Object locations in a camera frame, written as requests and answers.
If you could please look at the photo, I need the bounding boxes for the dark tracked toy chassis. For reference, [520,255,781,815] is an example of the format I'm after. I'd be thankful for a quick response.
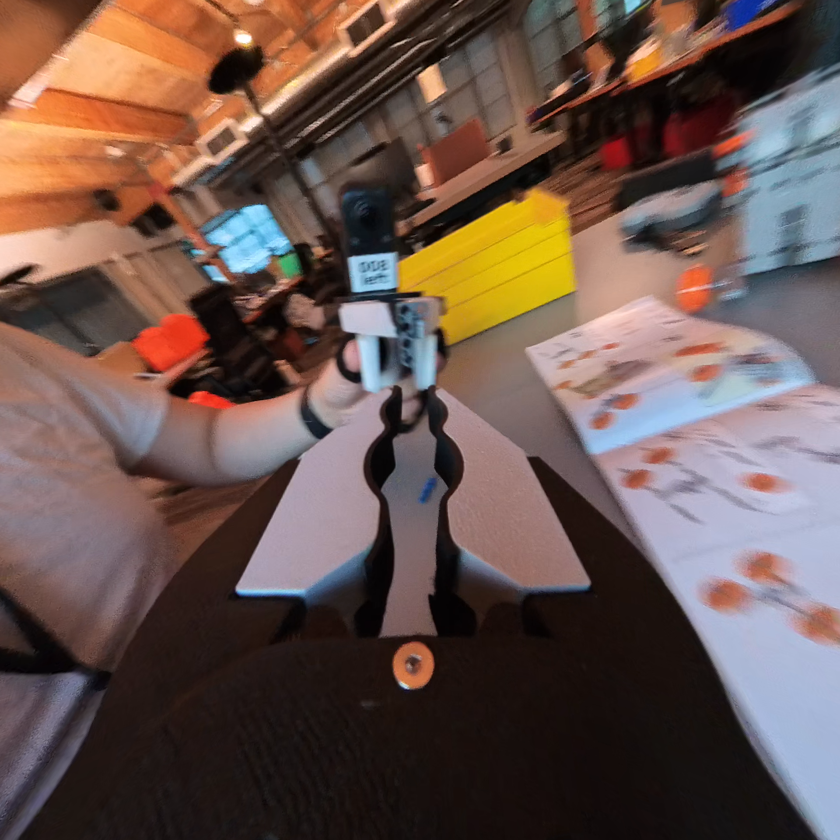
[620,174,723,253]

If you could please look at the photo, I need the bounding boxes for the partly built toy robot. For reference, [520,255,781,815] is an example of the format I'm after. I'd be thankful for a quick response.
[712,72,840,277]

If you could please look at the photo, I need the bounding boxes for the grey desk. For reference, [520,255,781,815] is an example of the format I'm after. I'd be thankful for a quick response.
[377,210,840,657]

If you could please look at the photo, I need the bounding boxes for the person's left hand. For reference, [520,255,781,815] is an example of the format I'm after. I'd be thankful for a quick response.
[307,335,429,432]

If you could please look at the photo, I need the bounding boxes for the grey beam with blue pins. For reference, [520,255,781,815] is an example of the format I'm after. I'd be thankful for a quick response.
[395,301,429,370]

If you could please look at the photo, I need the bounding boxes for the black lanyard strap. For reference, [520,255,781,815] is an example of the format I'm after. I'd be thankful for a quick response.
[0,591,112,690]

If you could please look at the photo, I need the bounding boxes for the black pole lamp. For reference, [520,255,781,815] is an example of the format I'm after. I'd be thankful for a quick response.
[209,47,336,224]

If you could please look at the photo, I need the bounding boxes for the yellow storage bin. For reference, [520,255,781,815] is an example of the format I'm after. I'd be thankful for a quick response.
[397,190,578,345]

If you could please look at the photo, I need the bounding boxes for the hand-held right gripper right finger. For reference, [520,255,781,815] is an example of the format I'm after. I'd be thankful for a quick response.
[427,386,593,636]

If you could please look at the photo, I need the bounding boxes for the open instruction booklet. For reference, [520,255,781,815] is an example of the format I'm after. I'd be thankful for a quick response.
[525,295,840,840]

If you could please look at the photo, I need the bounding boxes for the orange beanbag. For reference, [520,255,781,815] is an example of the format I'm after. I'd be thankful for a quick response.
[134,314,211,375]

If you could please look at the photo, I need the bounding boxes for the orange toy wheel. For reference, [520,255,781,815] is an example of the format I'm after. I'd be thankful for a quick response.
[675,264,718,315]

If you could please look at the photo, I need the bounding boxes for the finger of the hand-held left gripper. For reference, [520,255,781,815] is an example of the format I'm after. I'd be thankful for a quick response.
[338,302,399,393]
[419,297,449,387]

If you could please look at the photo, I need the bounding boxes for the black wristband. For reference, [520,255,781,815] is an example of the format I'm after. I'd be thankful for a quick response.
[300,386,332,439]

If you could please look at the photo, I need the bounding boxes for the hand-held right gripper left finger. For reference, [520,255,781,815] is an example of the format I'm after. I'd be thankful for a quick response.
[235,386,403,637]

